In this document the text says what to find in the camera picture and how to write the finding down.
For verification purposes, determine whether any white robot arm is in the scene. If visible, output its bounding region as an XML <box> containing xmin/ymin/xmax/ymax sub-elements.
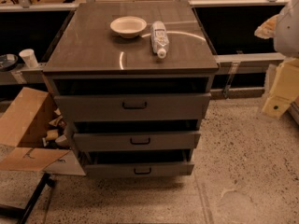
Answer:
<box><xmin>254</xmin><ymin>0</ymin><xmax>299</xmax><ymax>119</ymax></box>

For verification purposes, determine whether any metal shelf rail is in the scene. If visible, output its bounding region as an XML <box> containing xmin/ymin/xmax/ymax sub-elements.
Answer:
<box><xmin>214</xmin><ymin>52</ymin><xmax>284</xmax><ymax>75</ymax></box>

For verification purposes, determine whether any white paper cup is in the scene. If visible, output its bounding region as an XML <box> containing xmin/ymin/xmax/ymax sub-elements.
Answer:
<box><xmin>19</xmin><ymin>49</ymin><xmax>38</xmax><ymax>68</ymax></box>

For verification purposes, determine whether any grey middle drawer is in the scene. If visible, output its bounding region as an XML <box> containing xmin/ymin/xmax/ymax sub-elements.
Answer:
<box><xmin>73</xmin><ymin>131</ymin><xmax>200</xmax><ymax>152</ymax></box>

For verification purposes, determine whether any dark round dish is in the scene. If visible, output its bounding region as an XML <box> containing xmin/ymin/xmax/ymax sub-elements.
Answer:
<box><xmin>0</xmin><ymin>54</ymin><xmax>18</xmax><ymax>72</ymax></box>

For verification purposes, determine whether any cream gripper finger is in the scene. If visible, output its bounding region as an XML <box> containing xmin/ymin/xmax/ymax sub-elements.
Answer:
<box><xmin>262</xmin><ymin>96</ymin><xmax>291</xmax><ymax>119</ymax></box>

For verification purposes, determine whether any grey top drawer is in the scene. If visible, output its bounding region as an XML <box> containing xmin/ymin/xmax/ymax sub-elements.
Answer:
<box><xmin>54</xmin><ymin>93</ymin><xmax>210</xmax><ymax>122</ymax></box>

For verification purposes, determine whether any open cardboard box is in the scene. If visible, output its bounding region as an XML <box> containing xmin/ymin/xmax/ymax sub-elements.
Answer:
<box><xmin>0</xmin><ymin>88</ymin><xmax>85</xmax><ymax>175</ymax></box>

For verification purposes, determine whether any grey bottom drawer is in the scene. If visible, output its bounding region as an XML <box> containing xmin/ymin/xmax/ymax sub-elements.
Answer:
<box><xmin>85</xmin><ymin>149</ymin><xmax>194</xmax><ymax>178</ymax></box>

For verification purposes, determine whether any grey drawer cabinet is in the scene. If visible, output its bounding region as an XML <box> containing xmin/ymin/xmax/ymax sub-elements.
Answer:
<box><xmin>43</xmin><ymin>1</ymin><xmax>219</xmax><ymax>172</ymax></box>

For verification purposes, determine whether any black metal frame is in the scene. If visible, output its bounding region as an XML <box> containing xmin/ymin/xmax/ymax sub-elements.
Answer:
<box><xmin>0</xmin><ymin>172</ymin><xmax>56</xmax><ymax>224</ymax></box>

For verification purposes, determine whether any white ceramic bowl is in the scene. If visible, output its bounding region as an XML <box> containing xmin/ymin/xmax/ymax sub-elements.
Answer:
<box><xmin>110</xmin><ymin>16</ymin><xmax>147</xmax><ymax>38</ymax></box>

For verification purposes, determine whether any white plastic bottle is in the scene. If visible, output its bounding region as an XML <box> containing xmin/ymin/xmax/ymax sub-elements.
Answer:
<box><xmin>150</xmin><ymin>21</ymin><xmax>169</xmax><ymax>59</ymax></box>

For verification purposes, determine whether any grey drawer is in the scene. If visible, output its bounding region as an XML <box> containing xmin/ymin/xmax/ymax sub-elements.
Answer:
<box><xmin>73</xmin><ymin>131</ymin><xmax>200</xmax><ymax>152</ymax></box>
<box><xmin>85</xmin><ymin>149</ymin><xmax>194</xmax><ymax>178</ymax></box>
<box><xmin>54</xmin><ymin>93</ymin><xmax>210</xmax><ymax>122</ymax></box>

